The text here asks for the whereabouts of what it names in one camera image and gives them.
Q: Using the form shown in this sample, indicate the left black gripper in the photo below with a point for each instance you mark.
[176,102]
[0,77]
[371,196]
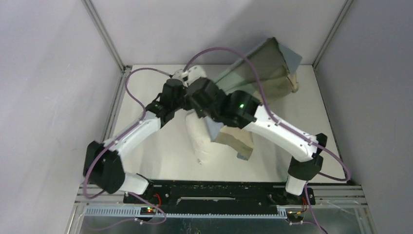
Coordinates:
[183,90]

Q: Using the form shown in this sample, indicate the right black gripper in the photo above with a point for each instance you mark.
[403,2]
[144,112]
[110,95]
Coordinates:
[192,102]

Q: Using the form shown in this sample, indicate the grey-blue pillowcase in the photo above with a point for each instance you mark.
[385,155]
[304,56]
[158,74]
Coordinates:
[276,66]

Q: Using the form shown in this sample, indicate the white pillow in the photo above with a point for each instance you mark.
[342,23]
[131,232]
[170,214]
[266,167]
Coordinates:
[196,127]

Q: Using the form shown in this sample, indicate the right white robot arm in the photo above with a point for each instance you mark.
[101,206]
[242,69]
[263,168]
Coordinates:
[301,145]

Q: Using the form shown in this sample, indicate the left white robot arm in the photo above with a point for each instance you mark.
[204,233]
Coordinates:
[104,162]

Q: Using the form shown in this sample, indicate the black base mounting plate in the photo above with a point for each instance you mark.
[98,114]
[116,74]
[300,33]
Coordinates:
[180,197]

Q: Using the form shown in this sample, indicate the left aluminium frame post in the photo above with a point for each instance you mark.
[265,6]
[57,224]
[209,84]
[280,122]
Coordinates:
[101,29]

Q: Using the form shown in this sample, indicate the aluminium frame post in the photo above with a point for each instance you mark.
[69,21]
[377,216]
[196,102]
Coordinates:
[332,31]
[101,29]

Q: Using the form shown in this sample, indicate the right aluminium frame post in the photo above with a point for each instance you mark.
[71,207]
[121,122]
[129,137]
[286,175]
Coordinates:
[332,31]

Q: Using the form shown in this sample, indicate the aluminium base frame rails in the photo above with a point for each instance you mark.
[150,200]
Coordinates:
[340,208]

